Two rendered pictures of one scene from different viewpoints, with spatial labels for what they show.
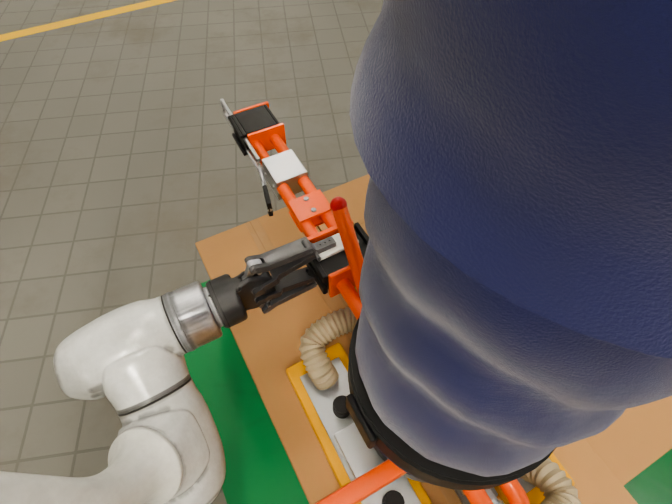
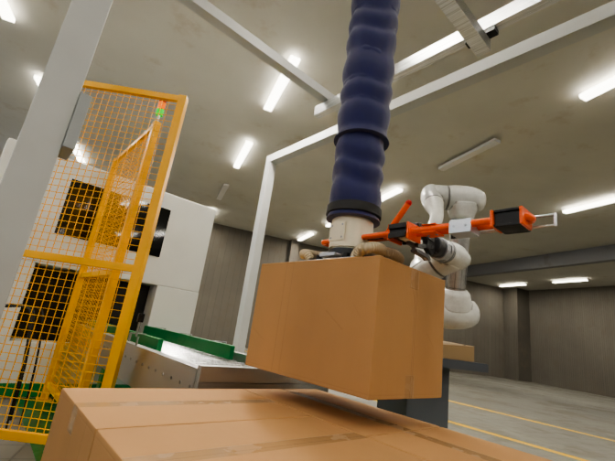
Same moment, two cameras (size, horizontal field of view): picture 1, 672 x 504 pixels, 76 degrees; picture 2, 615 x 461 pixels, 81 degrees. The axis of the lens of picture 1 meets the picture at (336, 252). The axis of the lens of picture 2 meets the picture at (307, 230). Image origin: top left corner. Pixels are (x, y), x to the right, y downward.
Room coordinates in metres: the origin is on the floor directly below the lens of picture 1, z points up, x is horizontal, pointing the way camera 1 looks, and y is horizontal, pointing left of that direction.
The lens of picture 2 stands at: (1.51, -0.59, 0.78)
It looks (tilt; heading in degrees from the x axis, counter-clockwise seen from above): 16 degrees up; 168
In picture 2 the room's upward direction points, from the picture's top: 8 degrees clockwise
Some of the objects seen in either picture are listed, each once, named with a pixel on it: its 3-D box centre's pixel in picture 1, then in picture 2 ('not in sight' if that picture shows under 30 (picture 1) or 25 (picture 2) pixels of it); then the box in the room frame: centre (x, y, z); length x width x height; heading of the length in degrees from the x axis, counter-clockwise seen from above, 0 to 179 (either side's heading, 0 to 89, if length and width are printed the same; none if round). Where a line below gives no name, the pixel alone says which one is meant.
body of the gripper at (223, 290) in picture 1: (243, 293); (431, 245); (0.32, 0.14, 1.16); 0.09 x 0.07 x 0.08; 118
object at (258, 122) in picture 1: (259, 128); (511, 219); (0.70, 0.15, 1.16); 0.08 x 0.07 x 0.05; 28
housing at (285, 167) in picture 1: (285, 174); (464, 228); (0.57, 0.09, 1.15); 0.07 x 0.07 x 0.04; 28
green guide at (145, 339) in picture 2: not in sight; (112, 332); (-1.38, -1.27, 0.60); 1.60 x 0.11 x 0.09; 28
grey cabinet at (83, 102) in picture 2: not in sight; (74, 127); (-0.39, -1.47, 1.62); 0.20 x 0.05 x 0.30; 28
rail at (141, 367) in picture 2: not in sight; (113, 353); (-1.04, -1.15, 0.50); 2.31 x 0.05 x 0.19; 28
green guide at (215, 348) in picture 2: not in sight; (184, 338); (-1.64, -0.80, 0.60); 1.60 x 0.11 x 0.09; 28
